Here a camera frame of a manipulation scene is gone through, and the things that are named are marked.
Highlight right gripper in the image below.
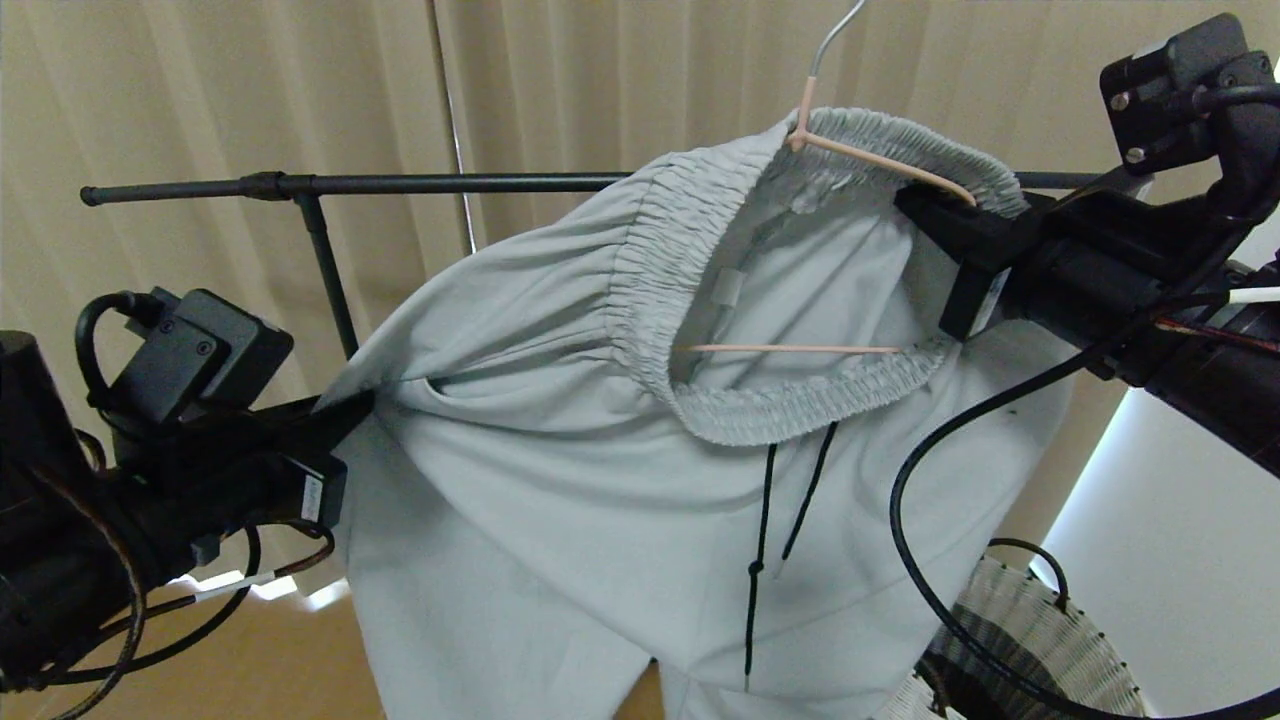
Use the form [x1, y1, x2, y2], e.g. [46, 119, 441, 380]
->
[940, 195, 1201, 347]

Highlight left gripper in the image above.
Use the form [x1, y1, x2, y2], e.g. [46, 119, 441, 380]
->
[120, 408, 350, 583]

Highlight pink clothes hanger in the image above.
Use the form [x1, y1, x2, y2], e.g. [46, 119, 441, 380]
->
[685, 0, 979, 357]

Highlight pale grey shorts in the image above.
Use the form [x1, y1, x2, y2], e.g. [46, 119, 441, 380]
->
[315, 105, 1076, 720]

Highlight black clothes rack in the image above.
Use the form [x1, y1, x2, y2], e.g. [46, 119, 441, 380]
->
[80, 170, 1131, 361]

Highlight white laundry basket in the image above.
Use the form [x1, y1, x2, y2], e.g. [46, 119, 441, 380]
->
[880, 538, 1147, 720]

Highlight beige curtain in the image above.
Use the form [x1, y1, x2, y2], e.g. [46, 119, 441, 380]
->
[0, 0, 1280, 591]

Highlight thin grey curtain wand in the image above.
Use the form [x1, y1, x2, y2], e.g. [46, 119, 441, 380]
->
[428, 0, 479, 256]

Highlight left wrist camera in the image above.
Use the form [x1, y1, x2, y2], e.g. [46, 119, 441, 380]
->
[100, 288, 296, 461]

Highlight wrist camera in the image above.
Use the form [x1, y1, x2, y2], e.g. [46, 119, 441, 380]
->
[1100, 12, 1280, 226]
[100, 288, 296, 461]

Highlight black cable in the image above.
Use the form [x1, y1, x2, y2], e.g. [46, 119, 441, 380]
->
[30, 290, 263, 691]
[889, 288, 1280, 720]

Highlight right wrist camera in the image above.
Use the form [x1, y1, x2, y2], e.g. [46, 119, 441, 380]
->
[1100, 12, 1280, 226]

